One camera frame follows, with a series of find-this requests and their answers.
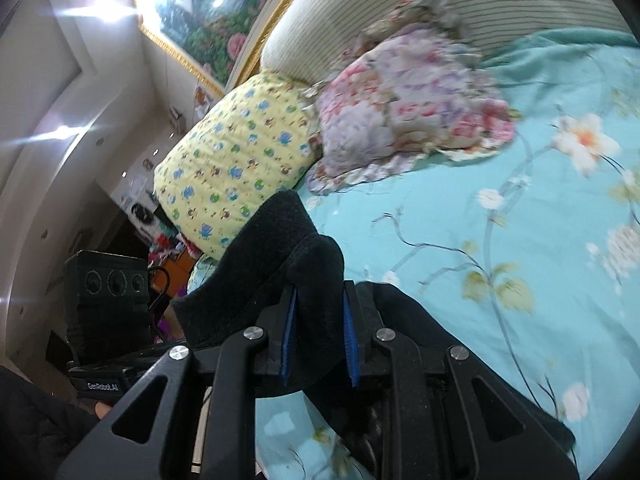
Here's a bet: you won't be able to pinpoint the teal floral bed sheet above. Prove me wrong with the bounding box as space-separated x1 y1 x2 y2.
187 27 640 480

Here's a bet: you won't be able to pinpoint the black cable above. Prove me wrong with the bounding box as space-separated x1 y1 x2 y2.
147 266 176 346

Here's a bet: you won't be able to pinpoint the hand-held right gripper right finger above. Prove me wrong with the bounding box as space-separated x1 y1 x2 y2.
342 281 577 480

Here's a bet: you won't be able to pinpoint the person's left forearm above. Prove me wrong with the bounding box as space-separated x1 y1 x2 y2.
0 364 107 480

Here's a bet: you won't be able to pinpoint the striped padded headboard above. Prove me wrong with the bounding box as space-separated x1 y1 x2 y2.
260 0 637 87

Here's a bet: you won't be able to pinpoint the yellow printed pillow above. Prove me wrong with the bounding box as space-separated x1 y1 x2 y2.
152 71 324 262

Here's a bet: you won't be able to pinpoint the black pants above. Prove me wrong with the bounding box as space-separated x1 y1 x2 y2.
170 190 577 480

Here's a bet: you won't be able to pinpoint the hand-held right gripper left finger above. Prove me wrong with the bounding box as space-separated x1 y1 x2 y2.
54 287 302 480

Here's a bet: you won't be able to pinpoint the pink floral ruffled pillow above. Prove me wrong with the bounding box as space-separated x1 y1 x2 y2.
305 0 519 197

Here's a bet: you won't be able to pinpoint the gold framed landscape painting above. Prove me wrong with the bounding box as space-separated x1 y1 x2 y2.
132 0 327 99

